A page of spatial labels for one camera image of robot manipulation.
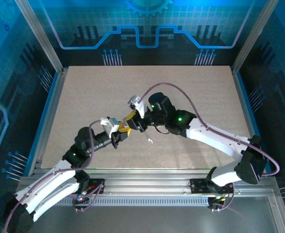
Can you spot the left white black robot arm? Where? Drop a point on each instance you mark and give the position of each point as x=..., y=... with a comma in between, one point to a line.
x=48, y=187

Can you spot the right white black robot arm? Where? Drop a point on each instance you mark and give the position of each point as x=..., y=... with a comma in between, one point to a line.
x=220, y=140

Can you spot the small circuit board with LEDs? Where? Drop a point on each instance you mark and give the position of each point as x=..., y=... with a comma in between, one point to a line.
x=216, y=200
x=80, y=200

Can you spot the grey metal bench panel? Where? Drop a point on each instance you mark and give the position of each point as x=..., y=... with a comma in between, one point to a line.
x=145, y=218

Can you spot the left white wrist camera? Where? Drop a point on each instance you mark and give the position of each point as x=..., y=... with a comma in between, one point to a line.
x=111, y=126

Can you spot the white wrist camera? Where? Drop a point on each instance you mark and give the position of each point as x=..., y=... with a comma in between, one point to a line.
x=140, y=108
x=111, y=126

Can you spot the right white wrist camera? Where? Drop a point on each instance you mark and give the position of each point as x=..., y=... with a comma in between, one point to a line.
x=140, y=108

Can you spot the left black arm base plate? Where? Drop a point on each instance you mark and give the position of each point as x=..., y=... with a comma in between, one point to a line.
x=99, y=181

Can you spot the aluminium table side rail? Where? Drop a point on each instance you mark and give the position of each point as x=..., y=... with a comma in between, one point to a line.
x=52, y=104
x=240, y=97

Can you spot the aluminium mounting rail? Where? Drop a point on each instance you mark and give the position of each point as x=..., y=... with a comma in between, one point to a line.
x=145, y=182

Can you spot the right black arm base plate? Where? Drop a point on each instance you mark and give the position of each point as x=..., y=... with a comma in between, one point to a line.
x=198, y=185

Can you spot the aluminium frame post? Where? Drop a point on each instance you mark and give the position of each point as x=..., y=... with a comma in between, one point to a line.
x=39, y=38
x=254, y=36

